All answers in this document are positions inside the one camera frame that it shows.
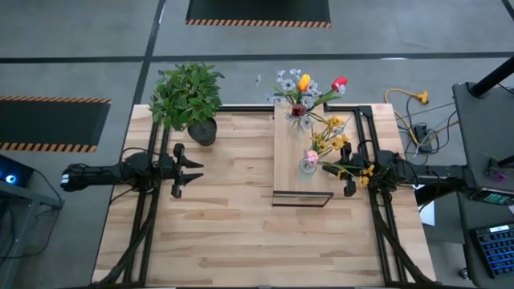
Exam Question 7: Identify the yellow artificial flower bunch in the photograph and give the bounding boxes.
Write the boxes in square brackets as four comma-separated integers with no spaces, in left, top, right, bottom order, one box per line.
[308,115,377,190]

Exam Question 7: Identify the yellow extension cable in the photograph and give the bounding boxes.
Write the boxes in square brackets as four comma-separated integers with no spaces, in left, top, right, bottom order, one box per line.
[384,88,430,148]

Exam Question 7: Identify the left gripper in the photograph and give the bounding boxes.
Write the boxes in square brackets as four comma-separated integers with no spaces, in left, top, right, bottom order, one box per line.
[159,142,205,200]

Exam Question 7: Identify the yellow artificial tulip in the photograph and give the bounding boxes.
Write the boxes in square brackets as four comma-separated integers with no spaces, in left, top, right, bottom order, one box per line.
[296,73,312,93]

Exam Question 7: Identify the black aluminium base frame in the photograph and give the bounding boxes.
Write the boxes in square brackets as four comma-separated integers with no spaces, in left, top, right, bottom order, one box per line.
[353,104,437,287]
[91,120,172,287]

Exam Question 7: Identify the black desk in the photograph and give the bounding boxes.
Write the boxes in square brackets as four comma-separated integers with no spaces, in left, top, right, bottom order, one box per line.
[452,81,514,193]

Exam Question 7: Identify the white paper sheet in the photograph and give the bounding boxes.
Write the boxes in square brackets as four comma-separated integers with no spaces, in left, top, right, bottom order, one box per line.
[415,184,436,226]

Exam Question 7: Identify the wooden shelf with black frame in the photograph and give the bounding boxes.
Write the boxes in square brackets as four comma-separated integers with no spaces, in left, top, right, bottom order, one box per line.
[271,103,336,209]

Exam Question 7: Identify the black power strip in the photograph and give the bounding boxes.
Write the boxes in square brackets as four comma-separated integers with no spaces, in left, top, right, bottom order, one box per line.
[412,123,434,154]

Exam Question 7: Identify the black keyboard with blue keys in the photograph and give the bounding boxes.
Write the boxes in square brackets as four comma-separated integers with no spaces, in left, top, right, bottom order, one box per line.
[471,223,514,279]

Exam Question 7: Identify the black hazard-striped floor mat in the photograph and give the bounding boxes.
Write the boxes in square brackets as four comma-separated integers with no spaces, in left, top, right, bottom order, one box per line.
[0,95,112,153]
[185,0,332,29]

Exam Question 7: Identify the glass vase mixed flowers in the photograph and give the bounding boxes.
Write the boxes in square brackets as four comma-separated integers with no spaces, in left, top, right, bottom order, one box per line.
[255,67,323,132]

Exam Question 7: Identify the potted green plant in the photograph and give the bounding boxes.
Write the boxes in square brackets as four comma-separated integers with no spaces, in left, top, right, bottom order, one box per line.
[148,61,226,148]

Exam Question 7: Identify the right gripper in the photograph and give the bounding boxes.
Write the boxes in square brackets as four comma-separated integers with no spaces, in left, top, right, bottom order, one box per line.
[322,141,381,198]

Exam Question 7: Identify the small ribbed glass vase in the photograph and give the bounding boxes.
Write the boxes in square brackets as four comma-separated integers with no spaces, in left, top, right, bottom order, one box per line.
[297,156,319,176]

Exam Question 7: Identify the smooth clear glass vase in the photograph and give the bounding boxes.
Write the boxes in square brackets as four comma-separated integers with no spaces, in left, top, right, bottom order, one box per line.
[288,115,311,140]

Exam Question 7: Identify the computer tower with blue light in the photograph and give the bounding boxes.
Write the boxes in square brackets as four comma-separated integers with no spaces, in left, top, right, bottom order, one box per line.
[0,154,36,189]

